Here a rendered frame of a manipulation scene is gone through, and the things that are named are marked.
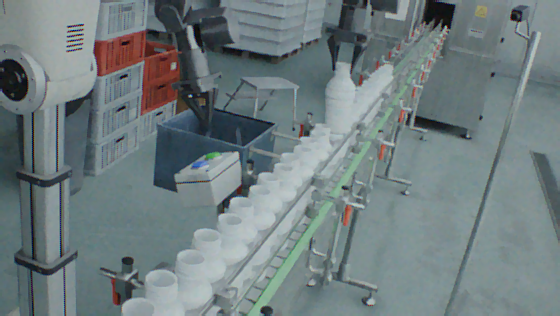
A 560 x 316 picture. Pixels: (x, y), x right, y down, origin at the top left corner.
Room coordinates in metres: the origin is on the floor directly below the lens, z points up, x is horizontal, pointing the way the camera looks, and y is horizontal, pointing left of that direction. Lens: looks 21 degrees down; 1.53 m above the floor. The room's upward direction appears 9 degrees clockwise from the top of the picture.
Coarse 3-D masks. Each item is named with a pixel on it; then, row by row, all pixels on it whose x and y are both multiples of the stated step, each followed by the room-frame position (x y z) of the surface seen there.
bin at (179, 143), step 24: (168, 120) 1.70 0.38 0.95; (192, 120) 1.87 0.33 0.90; (216, 120) 1.91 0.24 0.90; (240, 120) 1.88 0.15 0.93; (264, 120) 1.86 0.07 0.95; (168, 144) 1.62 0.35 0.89; (192, 144) 1.60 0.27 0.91; (216, 144) 1.58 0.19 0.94; (240, 144) 1.88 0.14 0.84; (264, 144) 1.73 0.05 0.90; (168, 168) 1.62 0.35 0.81; (264, 168) 1.77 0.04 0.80
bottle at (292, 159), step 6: (282, 156) 0.96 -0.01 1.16; (288, 156) 0.98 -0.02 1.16; (294, 156) 0.98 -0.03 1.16; (282, 162) 0.96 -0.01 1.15; (288, 162) 0.95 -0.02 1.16; (294, 162) 0.95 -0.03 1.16; (294, 168) 0.95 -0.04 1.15; (294, 174) 0.95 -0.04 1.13; (294, 180) 0.95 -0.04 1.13; (300, 180) 0.96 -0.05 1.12; (294, 186) 0.94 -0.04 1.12; (300, 186) 0.96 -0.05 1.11; (294, 210) 0.95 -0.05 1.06; (294, 216) 0.96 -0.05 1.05; (294, 222) 0.96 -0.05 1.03
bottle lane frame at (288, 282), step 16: (400, 64) 3.26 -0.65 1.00; (400, 96) 2.44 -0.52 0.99; (384, 128) 2.04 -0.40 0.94; (368, 144) 1.63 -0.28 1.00; (368, 160) 1.73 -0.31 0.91; (352, 176) 1.42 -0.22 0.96; (336, 192) 1.22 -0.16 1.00; (320, 208) 1.13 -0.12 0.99; (320, 224) 1.08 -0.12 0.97; (304, 240) 0.95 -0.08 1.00; (320, 240) 1.12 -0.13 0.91; (288, 256) 0.89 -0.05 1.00; (304, 256) 0.98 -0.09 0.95; (288, 272) 0.86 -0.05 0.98; (304, 272) 1.01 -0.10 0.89; (272, 288) 0.77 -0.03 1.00; (288, 288) 0.89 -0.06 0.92; (256, 304) 0.72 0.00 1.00; (272, 304) 0.79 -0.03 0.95; (288, 304) 0.91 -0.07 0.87
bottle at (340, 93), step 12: (336, 72) 1.23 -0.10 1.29; (348, 72) 1.23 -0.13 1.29; (336, 84) 1.22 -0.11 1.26; (348, 84) 1.22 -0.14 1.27; (336, 96) 1.21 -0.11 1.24; (348, 96) 1.21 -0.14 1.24; (336, 108) 1.21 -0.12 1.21; (348, 108) 1.22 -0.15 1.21; (324, 120) 1.24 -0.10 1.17; (336, 120) 1.21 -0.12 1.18; (348, 120) 1.23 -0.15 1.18; (336, 132) 1.21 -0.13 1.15
